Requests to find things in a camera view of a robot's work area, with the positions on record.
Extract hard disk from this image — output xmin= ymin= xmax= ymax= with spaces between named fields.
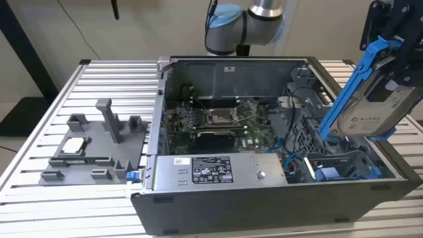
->
xmin=318 ymin=36 xmax=418 ymax=142

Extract blue disk carrier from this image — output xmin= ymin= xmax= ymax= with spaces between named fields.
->
xmin=315 ymin=167 xmax=382 ymax=182

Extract grey parts rack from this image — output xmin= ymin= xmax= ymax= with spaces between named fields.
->
xmin=39 ymin=98 xmax=150 ymax=186

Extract CPU socket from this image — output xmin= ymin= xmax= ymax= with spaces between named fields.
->
xmin=206 ymin=108 xmax=234 ymax=125

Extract thin wire locking lever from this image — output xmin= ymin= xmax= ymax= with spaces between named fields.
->
xmin=194 ymin=97 xmax=210 ymax=110

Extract silver power supply unit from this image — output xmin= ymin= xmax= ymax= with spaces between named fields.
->
xmin=151 ymin=152 xmax=289 ymax=192

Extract metal socket cover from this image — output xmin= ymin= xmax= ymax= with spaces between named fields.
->
xmin=233 ymin=102 xmax=259 ymax=119

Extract thin black wall cable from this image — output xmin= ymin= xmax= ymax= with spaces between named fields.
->
xmin=58 ymin=0 xmax=102 ymax=60

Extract open black PC case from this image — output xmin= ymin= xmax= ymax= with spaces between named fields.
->
xmin=131 ymin=55 xmax=423 ymax=236

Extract green motherboard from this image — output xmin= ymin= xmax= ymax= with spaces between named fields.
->
xmin=163 ymin=99 xmax=286 ymax=156

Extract grey metal disk bay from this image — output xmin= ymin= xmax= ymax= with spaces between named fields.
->
xmin=277 ymin=66 xmax=374 ymax=161

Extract green RAM stick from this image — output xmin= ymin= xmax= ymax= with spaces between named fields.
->
xmin=64 ymin=158 xmax=100 ymax=165

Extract black graphics card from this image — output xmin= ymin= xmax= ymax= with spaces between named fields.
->
xmin=194 ymin=130 xmax=237 ymax=153

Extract blue case latch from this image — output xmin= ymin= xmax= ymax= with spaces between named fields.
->
xmin=126 ymin=170 xmax=142 ymax=185

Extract black antenna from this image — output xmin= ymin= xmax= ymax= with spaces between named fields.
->
xmin=110 ymin=0 xmax=120 ymax=20

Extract black disk wire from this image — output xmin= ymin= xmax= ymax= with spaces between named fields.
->
xmin=283 ymin=86 xmax=314 ymax=155

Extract black monitor stand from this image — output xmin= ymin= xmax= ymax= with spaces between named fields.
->
xmin=0 ymin=0 xmax=62 ymax=137

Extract silver CPU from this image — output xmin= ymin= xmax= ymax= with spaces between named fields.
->
xmin=62 ymin=137 xmax=90 ymax=154

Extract blue disk wire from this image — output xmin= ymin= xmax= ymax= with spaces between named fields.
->
xmin=266 ymin=138 xmax=301 ymax=179

